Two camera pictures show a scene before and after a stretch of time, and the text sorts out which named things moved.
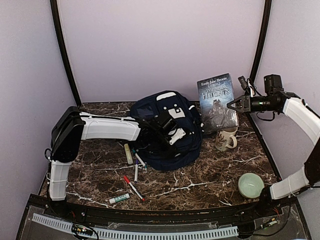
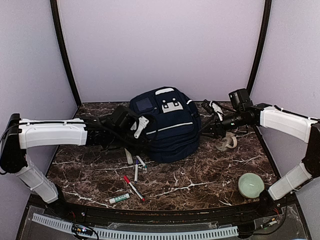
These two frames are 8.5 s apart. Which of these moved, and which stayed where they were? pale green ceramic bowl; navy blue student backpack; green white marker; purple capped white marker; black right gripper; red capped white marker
Moved: navy blue student backpack; black right gripper
Stayed: pale green ceramic bowl; green white marker; red capped white marker; purple capped white marker
